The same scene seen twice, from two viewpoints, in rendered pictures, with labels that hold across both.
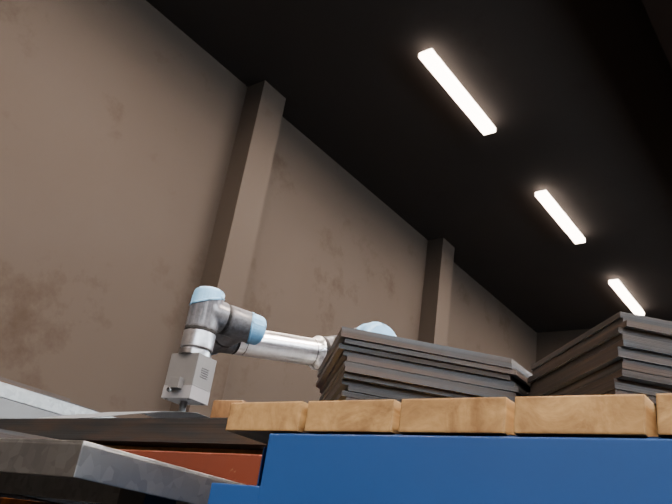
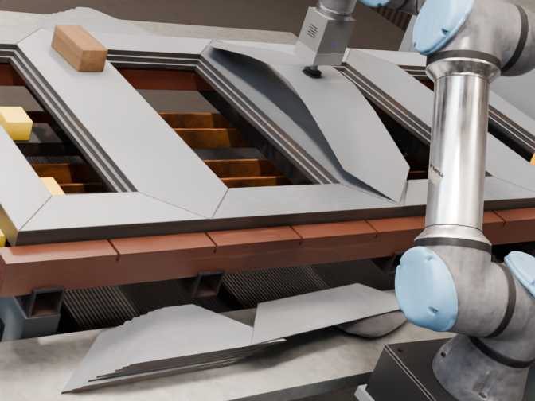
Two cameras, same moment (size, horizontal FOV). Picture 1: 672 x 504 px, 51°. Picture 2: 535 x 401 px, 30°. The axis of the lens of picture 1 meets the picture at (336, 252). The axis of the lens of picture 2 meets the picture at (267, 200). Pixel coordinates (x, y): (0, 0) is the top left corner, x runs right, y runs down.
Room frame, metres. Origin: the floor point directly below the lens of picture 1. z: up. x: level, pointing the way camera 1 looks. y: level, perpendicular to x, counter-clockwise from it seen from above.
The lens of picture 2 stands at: (1.87, -1.72, 1.65)
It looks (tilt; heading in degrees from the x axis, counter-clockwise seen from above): 27 degrees down; 98
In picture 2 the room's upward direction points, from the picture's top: 19 degrees clockwise
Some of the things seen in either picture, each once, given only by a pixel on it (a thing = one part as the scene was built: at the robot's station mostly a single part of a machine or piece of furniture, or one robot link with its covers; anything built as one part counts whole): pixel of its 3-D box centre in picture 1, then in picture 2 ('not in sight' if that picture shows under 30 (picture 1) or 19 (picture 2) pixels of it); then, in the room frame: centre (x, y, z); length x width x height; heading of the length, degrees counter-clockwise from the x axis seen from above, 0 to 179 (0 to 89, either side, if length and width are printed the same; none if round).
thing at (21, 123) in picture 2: not in sight; (12, 123); (1.16, -0.16, 0.79); 0.06 x 0.05 x 0.04; 140
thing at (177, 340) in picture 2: not in sight; (163, 340); (1.62, -0.45, 0.70); 0.39 x 0.12 x 0.04; 50
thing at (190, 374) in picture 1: (185, 374); (322, 31); (1.59, 0.29, 1.04); 0.10 x 0.09 x 0.16; 146
